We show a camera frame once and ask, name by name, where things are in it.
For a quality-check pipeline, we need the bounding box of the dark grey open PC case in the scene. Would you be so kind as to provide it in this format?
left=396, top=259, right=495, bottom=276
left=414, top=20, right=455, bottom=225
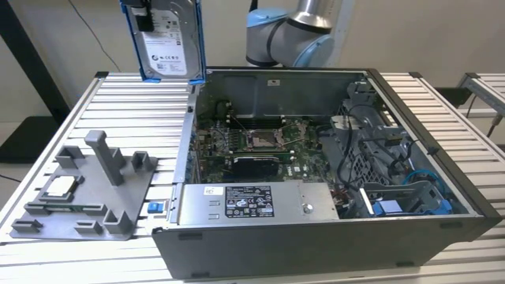
left=152, top=65, right=504, bottom=280

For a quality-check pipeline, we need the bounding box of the silver power supply with label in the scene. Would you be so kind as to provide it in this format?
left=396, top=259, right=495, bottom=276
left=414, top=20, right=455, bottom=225
left=176, top=182, right=342, bottom=224

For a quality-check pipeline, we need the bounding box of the short black wire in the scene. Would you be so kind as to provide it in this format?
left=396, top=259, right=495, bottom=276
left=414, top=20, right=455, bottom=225
left=388, top=138, right=420, bottom=179

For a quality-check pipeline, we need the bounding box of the thin metal locking lever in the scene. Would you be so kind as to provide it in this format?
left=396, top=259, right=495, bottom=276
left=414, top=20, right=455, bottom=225
left=232, top=114, right=251, bottom=131

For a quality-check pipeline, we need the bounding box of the black graphics card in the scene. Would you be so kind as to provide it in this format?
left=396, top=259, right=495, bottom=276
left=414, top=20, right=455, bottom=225
left=228, top=156, right=282, bottom=179

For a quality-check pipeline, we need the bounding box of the thin black background cable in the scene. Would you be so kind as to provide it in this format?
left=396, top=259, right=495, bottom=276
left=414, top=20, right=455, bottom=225
left=67, top=0, right=121, bottom=72

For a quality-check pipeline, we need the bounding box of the green RAM stick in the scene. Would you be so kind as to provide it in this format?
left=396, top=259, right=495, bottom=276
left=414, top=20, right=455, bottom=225
left=39, top=204, right=103, bottom=212

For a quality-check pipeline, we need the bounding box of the hard disk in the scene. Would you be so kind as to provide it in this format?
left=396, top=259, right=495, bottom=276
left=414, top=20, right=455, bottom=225
left=119, top=0, right=208, bottom=86

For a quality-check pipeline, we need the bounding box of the silver CPU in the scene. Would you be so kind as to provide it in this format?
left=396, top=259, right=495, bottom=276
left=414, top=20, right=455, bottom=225
left=45, top=176, right=81, bottom=196

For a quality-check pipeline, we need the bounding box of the grey metal disk bay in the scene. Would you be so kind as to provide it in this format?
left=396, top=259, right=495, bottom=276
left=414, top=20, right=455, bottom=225
left=356, top=179, right=455, bottom=217

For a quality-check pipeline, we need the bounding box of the green motherboard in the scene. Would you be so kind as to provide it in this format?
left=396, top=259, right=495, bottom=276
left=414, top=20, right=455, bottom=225
left=192, top=117, right=334, bottom=185

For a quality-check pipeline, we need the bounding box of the CPU socket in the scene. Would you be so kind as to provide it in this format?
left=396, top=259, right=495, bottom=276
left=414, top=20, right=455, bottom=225
left=244, top=128, right=288, bottom=150

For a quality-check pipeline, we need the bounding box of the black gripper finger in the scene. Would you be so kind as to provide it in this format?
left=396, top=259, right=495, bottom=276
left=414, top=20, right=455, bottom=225
left=134, top=0, right=155, bottom=32

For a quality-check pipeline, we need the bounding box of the black slanted post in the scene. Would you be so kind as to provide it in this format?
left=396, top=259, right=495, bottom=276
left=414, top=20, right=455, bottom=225
left=0, top=0, right=73, bottom=120

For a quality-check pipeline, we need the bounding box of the black box behind table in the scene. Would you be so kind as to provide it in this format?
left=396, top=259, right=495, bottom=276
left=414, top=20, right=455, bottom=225
left=434, top=86, right=474, bottom=109

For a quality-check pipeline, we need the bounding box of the grey metal drive cage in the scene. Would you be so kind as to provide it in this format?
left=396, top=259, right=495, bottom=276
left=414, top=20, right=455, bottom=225
left=319, top=97, right=416, bottom=190

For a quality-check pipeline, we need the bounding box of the grey plastic parts rack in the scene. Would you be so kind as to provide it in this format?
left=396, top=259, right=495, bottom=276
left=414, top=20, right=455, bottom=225
left=9, top=129, right=159, bottom=242

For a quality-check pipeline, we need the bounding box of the black base on floor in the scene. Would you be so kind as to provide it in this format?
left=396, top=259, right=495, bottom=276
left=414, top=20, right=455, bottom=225
left=0, top=116, right=73, bottom=164

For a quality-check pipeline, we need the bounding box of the long black wire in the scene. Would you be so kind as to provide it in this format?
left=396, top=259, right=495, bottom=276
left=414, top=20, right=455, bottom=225
left=338, top=102, right=380, bottom=191

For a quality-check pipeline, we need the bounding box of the light blue wire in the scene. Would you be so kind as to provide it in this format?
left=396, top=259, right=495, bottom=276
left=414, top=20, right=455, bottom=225
left=404, top=167, right=442, bottom=192

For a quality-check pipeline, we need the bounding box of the metal slat side table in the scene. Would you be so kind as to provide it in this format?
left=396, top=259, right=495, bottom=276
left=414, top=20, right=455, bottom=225
left=458, top=72, right=505, bottom=120

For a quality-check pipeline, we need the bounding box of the metal socket cover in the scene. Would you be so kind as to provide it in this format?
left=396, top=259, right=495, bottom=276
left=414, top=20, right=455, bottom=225
left=282, top=122, right=312, bottom=140

